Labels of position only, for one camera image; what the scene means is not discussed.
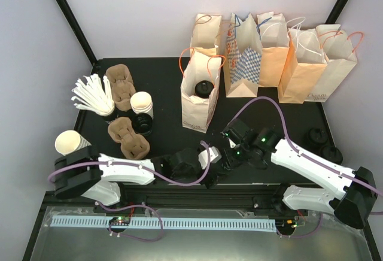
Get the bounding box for Cream Bear paper bag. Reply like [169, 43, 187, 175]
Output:
[179, 47, 226, 133]

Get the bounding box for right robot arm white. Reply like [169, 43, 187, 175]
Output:
[221, 119, 378, 229]

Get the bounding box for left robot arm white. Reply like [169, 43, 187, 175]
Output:
[48, 144, 221, 213]

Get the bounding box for blue checkered paper bag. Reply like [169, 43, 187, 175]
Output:
[223, 13, 262, 98]

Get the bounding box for orange bag behind right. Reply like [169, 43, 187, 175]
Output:
[278, 17, 327, 104]

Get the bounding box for back pulp cup carrier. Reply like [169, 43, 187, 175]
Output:
[106, 64, 136, 111]

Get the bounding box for plain beige paper bag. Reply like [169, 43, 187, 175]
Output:
[190, 13, 222, 56]

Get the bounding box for white wrapped straws bundle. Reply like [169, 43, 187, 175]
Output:
[71, 74, 115, 117]

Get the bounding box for right Cream Bear bag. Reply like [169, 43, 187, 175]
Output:
[305, 24, 364, 102]

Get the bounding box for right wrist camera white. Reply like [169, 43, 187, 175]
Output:
[227, 138, 236, 148]

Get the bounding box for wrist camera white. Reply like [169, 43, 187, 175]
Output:
[227, 138, 236, 148]
[198, 147, 221, 169]

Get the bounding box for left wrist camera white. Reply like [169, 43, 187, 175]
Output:
[198, 147, 221, 169]

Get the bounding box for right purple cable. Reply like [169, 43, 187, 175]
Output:
[233, 96, 383, 239]

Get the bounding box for purple cable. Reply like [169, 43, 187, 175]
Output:
[233, 96, 383, 239]
[47, 140, 212, 242]

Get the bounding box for orange bag white handles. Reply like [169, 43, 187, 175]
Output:
[257, 11, 290, 87]

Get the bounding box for pale blue cable duct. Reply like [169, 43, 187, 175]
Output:
[50, 216, 277, 233]

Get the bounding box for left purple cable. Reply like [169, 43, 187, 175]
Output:
[47, 140, 212, 242]

